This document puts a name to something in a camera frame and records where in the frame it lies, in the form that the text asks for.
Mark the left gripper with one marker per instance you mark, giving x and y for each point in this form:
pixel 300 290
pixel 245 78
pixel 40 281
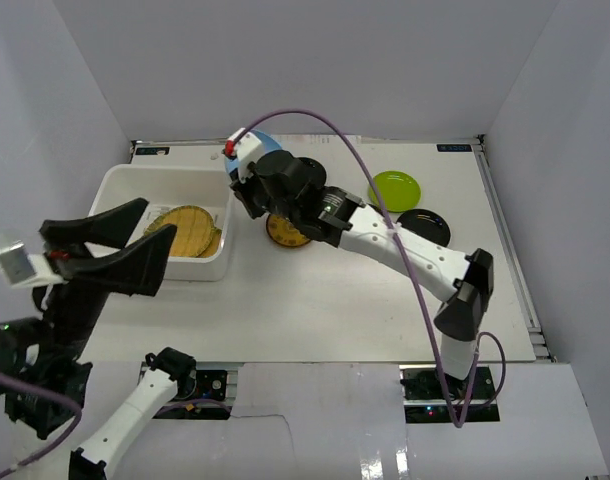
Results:
pixel 55 261

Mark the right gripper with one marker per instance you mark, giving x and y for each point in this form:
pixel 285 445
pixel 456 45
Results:
pixel 242 190

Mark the light blue plate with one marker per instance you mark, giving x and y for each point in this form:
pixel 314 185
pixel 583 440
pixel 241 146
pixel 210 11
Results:
pixel 265 145

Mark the yellow patterned plate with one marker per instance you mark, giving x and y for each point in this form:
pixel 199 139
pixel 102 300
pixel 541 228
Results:
pixel 283 233

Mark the round bamboo tray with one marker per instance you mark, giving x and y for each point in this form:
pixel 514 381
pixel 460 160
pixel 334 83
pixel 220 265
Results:
pixel 191 223

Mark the lime green plate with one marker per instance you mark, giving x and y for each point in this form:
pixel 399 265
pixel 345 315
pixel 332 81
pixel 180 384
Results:
pixel 399 191

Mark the black round plate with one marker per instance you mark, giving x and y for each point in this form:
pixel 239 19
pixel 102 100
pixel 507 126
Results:
pixel 316 172

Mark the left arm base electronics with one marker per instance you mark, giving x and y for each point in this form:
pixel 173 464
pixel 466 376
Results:
pixel 205 397

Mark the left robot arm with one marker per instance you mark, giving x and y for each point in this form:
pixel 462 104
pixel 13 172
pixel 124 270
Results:
pixel 41 377

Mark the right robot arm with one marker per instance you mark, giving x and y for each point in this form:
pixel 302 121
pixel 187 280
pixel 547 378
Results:
pixel 463 283

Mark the white plastic bin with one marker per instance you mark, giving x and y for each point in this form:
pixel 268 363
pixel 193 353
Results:
pixel 168 187

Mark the papers at table back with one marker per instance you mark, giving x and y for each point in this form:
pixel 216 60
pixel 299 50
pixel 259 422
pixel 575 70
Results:
pixel 307 139

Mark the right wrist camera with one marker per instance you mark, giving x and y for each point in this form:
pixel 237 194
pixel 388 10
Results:
pixel 247 150

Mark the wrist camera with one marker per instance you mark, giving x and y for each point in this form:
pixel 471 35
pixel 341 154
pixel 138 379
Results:
pixel 21 269
pixel 247 150

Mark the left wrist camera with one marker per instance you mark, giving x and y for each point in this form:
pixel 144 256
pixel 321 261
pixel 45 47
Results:
pixel 21 269

